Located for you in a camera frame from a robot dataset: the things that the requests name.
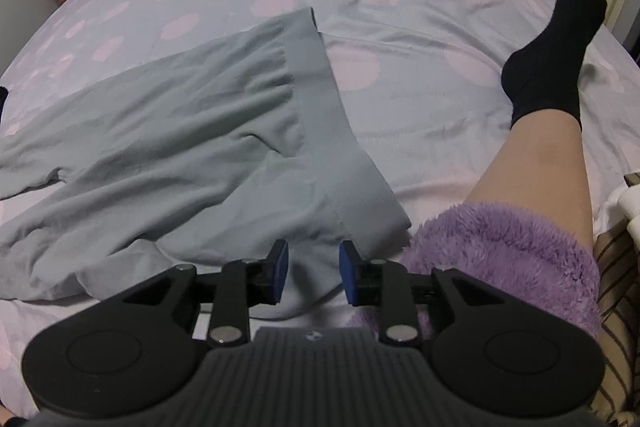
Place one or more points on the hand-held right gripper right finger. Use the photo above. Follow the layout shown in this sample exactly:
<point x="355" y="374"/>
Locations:
<point x="347" y="277"/>

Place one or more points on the white cloth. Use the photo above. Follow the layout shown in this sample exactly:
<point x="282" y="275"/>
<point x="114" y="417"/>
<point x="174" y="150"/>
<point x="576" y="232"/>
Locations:
<point x="622" y="207"/>

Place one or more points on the striped beige cloth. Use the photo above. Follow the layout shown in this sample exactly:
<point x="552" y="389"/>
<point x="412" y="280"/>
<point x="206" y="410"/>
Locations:
<point x="617" y="307"/>

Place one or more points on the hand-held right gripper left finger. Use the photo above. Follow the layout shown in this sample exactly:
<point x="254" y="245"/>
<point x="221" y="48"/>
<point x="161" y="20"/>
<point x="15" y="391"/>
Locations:
<point x="280" y="274"/>

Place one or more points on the person's bare leg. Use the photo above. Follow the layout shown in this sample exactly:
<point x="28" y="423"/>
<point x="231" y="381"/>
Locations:
<point x="537" y="167"/>

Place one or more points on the purple fluffy shorts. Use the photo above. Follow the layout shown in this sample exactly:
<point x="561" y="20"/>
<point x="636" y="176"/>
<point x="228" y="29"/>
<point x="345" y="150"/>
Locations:
<point x="500" y="252"/>

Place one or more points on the pink dotted bed sheet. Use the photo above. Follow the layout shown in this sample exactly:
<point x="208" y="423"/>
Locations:
<point x="410" y="72"/>

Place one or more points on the grey-green pants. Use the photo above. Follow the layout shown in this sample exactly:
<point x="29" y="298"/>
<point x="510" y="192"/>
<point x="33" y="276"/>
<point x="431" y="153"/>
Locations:
<point x="190" y="142"/>

